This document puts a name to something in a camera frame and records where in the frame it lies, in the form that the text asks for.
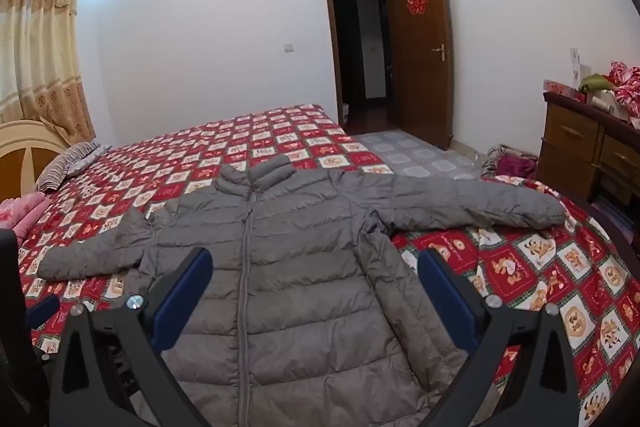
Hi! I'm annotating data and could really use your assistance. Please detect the brown wooden door frame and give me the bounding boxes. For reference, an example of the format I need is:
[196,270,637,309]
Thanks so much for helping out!
[320,0,396,128]

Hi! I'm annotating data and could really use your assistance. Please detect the striped pillow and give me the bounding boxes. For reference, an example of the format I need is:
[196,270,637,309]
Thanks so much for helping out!
[34,142,113,192]

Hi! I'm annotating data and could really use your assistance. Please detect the cream wooden headboard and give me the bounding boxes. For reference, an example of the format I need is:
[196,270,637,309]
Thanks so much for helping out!
[0,119,71,202]

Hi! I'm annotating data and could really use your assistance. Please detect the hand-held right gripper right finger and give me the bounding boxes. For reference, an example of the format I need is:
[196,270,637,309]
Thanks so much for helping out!
[418,248,594,427]

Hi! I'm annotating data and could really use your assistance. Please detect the beige patterned curtain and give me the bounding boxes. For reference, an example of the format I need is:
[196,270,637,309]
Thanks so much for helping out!
[0,0,97,145]

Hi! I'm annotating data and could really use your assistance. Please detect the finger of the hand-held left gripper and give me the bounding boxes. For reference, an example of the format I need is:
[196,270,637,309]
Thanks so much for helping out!
[25,294,62,330]

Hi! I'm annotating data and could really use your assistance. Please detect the red plaid cloth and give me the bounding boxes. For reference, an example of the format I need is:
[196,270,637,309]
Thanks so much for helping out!
[607,62,640,122]

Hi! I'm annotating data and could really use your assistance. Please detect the dark brown bed footboard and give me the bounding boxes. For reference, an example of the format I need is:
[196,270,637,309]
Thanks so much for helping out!
[537,179,640,258]

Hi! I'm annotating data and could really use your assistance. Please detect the red printed bedspread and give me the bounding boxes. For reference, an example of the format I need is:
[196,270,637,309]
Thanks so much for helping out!
[17,103,640,427]

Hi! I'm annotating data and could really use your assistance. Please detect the white paper card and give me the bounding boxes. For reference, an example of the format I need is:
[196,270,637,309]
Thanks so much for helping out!
[570,48,592,82]

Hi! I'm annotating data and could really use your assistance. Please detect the grey puffer jacket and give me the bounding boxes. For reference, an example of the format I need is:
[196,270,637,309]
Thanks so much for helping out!
[37,155,567,427]

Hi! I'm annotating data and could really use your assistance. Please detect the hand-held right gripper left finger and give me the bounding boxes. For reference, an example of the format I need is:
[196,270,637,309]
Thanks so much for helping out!
[49,247,215,427]

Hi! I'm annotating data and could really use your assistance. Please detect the pink blanket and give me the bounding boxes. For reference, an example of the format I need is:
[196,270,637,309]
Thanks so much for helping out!
[0,193,51,245]

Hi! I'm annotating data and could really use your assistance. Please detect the long flat printed box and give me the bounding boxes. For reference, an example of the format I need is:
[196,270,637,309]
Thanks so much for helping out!
[545,79,588,102]

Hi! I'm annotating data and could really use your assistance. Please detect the green cloth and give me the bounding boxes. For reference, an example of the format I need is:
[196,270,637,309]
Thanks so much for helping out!
[578,73,613,92]

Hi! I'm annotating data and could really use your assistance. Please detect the wooden dresser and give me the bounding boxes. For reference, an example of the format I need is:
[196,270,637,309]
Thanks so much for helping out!
[537,92,640,208]

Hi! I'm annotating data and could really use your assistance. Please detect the purple clothes pile on floor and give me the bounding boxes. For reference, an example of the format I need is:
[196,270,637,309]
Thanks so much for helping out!
[482,144,526,178]

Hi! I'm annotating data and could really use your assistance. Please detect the brown wooden door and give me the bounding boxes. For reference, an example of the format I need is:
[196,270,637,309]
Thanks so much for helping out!
[390,0,455,151]

